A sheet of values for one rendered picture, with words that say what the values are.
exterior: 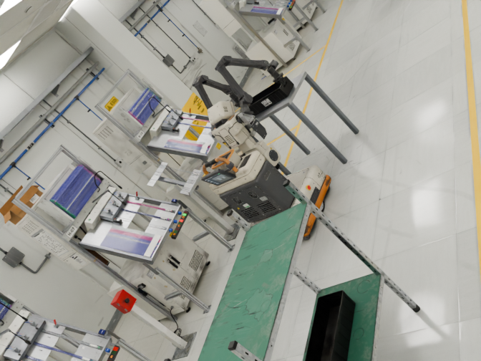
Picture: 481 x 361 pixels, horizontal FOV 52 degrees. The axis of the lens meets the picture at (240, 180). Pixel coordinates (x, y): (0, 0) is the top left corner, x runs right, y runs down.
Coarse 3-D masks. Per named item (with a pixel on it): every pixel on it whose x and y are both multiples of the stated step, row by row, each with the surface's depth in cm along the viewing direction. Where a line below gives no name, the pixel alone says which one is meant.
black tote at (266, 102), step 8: (288, 80) 435; (272, 88) 451; (280, 88) 425; (288, 88) 432; (256, 96) 467; (264, 96) 463; (272, 96) 436; (280, 96) 432; (256, 104) 451; (264, 104) 447; (272, 104) 443; (256, 112) 460
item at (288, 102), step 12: (300, 84) 433; (312, 84) 445; (288, 96) 428; (324, 96) 450; (276, 108) 430; (336, 108) 456; (276, 120) 499; (348, 120) 462; (288, 132) 506; (312, 132) 432; (300, 144) 512; (324, 144) 437; (336, 156) 442
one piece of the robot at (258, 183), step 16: (224, 160) 382; (256, 160) 387; (240, 176) 386; (256, 176) 384; (272, 176) 393; (224, 192) 413; (240, 192) 402; (256, 192) 393; (272, 192) 389; (288, 192) 400; (240, 208) 420; (256, 208) 411; (272, 208) 401
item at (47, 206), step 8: (56, 152) 462; (48, 160) 453; (80, 160) 475; (40, 168) 445; (88, 168) 479; (104, 176) 480; (24, 192) 426; (48, 200) 430; (48, 208) 436; (56, 208) 432; (56, 216) 441; (64, 216) 437; (64, 224) 446; (72, 224) 441; (64, 232) 436; (72, 232) 438; (232, 248) 498; (144, 264) 424; (168, 296) 451; (176, 296) 445
